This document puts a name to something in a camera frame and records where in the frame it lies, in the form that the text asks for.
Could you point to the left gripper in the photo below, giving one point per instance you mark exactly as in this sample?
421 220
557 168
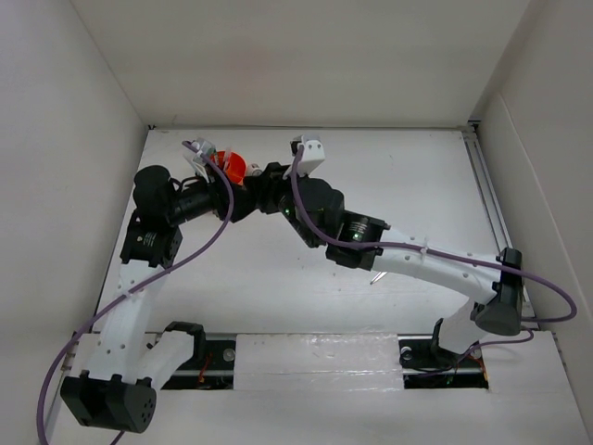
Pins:
219 193

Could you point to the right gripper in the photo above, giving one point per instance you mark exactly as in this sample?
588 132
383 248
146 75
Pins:
269 185

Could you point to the pink thin pen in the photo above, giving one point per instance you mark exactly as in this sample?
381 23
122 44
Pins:
227 158

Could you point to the black handled scissors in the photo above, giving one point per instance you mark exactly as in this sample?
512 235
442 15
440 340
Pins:
378 277

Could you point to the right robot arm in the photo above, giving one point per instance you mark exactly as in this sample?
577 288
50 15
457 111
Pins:
493 286

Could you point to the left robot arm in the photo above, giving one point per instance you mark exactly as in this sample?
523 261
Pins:
118 387

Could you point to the orange round organizer container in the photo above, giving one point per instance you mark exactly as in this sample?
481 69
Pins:
237 169

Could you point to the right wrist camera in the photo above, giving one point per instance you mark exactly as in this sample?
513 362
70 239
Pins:
313 153

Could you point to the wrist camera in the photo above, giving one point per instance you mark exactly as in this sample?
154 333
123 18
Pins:
196 152
313 153

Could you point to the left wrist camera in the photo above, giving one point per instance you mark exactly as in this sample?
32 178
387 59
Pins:
196 152

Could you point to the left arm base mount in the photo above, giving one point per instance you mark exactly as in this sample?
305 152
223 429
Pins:
214 372

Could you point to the aluminium rail right edge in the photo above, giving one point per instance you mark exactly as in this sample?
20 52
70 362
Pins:
485 186

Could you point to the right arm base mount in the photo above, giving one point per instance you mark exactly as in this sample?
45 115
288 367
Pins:
425 365

